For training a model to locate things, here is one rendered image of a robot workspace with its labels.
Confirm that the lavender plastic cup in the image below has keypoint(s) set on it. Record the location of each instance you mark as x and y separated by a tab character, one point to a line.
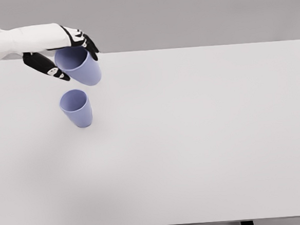
83	68
77	109

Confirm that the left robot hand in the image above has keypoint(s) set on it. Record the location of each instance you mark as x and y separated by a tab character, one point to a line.
41	37

